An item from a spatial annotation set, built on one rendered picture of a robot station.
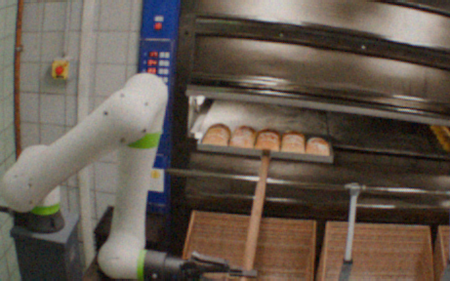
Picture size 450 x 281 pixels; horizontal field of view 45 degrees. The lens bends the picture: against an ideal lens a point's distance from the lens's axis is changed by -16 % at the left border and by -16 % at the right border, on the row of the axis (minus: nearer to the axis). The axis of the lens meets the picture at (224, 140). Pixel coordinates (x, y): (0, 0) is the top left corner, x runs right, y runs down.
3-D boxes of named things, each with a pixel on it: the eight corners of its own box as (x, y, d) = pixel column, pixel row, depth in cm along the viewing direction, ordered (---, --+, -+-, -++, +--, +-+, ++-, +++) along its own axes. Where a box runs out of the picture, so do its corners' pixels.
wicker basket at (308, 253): (189, 260, 290) (190, 209, 281) (307, 269, 286) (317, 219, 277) (174, 311, 244) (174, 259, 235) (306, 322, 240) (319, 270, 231)
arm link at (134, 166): (112, 143, 160) (152, 153, 159) (123, 130, 171) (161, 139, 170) (103, 259, 172) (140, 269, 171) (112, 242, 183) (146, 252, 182)
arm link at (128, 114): (-13, 187, 150) (127, 85, 137) (8, 168, 165) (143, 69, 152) (12, 225, 153) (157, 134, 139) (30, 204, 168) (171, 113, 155)
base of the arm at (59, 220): (-9, 223, 171) (-12, 207, 169) (5, 205, 185) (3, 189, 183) (59, 237, 170) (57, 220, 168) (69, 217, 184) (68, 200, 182)
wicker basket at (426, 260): (315, 269, 285) (325, 220, 276) (417, 271, 279) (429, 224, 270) (311, 322, 240) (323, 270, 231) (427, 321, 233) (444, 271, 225)
